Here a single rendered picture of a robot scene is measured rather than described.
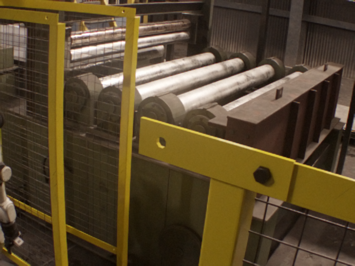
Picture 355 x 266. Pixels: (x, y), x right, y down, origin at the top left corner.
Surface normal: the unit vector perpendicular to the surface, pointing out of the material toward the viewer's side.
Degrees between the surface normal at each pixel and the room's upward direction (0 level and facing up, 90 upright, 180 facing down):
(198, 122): 90
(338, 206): 90
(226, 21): 90
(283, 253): 0
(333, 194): 90
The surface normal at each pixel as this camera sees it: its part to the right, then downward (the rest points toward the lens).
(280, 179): -0.53, 0.26
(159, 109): -0.36, 0.07
